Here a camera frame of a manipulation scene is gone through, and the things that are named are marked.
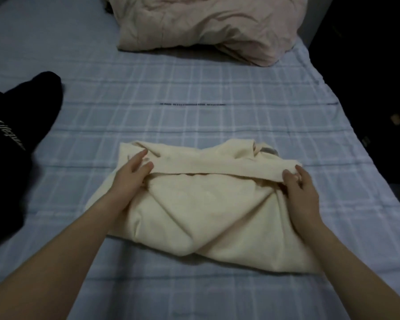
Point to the pinkish crumpled blanket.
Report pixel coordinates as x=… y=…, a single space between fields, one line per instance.
x=253 y=29

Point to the person's left forearm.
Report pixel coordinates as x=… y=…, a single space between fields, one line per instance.
x=60 y=256

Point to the black hoodie with white lettering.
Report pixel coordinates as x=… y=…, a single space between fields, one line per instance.
x=10 y=146

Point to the cream printed hoodie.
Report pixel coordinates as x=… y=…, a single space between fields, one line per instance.
x=213 y=213

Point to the bed with blue plaid sheet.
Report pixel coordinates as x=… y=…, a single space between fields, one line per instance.
x=186 y=89

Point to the person's left hand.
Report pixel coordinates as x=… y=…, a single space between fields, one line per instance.
x=128 y=186

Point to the person's right hand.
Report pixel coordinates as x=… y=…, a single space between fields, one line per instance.
x=305 y=203

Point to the person's right forearm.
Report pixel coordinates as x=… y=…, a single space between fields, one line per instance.
x=353 y=273

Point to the beige crumpled duvet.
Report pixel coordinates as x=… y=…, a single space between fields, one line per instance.
x=146 y=33

